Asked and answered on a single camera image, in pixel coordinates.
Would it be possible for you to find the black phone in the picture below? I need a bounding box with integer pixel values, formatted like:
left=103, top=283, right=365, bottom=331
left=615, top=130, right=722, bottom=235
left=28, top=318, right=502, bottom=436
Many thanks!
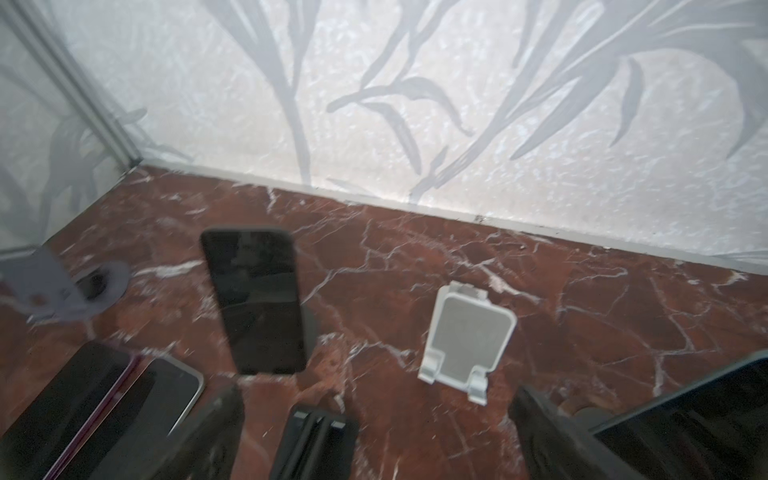
left=59, top=357, right=204, bottom=479
left=1, top=341, right=138, bottom=479
left=200, top=227, right=308, bottom=375

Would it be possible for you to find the white folding phone stand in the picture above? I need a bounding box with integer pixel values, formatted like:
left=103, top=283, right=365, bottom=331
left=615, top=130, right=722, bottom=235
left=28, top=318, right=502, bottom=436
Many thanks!
left=418, top=281, right=517, bottom=406

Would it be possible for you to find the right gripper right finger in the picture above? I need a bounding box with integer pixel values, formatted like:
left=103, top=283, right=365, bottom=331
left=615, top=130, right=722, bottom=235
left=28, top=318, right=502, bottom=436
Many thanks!
left=508, top=385, right=642, bottom=480

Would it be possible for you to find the grey phone stand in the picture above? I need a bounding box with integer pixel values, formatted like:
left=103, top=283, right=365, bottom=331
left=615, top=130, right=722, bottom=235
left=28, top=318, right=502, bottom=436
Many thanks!
left=1, top=246, right=131, bottom=324

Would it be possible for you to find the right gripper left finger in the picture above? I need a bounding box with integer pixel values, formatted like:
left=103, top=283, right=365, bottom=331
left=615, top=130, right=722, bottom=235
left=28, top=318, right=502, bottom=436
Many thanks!
left=143, top=385, right=245, bottom=479

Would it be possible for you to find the back right blue phone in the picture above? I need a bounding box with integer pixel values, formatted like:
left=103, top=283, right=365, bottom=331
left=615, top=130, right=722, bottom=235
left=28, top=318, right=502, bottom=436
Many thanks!
left=591, top=350, right=767, bottom=479

